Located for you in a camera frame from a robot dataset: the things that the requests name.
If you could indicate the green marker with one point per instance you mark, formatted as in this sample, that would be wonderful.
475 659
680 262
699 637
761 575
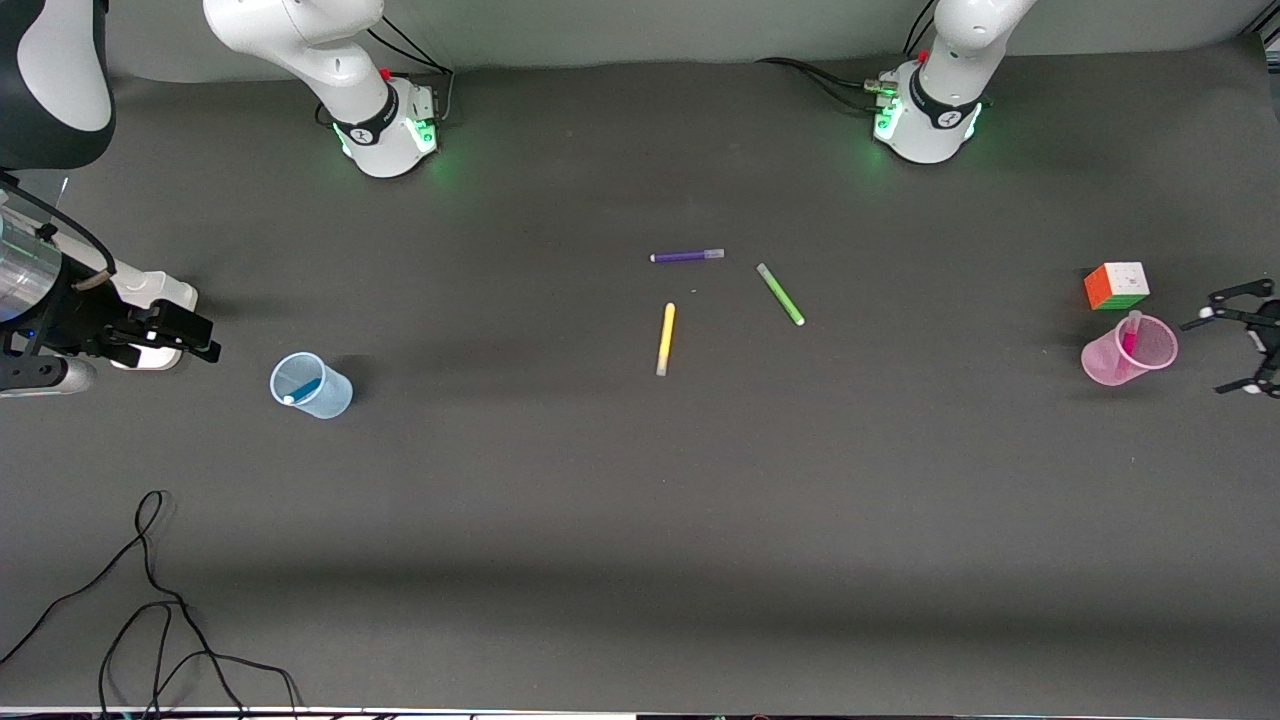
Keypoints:
780 293

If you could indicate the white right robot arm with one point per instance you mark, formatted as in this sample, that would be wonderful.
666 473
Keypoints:
300 40

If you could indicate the white rounded plastic box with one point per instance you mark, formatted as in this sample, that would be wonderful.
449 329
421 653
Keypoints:
160 288

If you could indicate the translucent pink plastic cup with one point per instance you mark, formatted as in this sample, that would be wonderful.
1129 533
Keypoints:
1105 362

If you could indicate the pink marker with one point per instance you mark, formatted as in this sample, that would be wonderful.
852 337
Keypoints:
1130 345

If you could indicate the purple marker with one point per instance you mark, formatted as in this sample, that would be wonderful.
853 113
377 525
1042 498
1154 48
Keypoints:
685 256

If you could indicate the translucent blue plastic cup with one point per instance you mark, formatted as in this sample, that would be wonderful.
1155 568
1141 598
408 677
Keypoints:
330 395

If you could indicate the colourful puzzle cube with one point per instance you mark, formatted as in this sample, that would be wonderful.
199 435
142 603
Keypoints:
1115 288

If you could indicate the blue marker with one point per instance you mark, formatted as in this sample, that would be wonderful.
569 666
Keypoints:
303 390

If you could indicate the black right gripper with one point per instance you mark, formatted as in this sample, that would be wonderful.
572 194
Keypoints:
82 314

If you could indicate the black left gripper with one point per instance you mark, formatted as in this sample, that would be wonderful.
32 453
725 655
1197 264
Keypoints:
1268 340

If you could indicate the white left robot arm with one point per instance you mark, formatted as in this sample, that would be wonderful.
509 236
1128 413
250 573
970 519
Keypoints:
960 40

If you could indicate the yellow marker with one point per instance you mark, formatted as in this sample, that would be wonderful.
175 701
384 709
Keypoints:
666 340

